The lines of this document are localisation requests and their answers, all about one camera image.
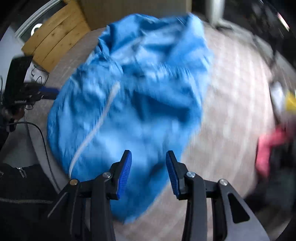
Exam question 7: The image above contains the blue striped garment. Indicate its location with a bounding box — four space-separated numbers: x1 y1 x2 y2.
47 14 213 223

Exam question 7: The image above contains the black zippered bag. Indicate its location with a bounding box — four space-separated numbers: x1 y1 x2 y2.
1 164 57 240

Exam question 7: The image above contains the wooden bed headboard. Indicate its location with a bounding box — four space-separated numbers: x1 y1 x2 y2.
22 1 90 72

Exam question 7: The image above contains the black garment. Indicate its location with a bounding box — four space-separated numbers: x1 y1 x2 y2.
244 140 295 214

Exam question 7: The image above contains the pink red garment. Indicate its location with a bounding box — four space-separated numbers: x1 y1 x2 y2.
255 125 290 178

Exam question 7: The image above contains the large cardboard box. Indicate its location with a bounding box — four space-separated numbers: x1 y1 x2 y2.
78 0 192 30

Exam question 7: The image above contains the white and yellow garment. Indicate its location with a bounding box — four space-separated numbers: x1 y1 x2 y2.
269 81 295 117

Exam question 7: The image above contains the black power cable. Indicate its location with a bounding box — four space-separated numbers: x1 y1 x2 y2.
0 121 61 193

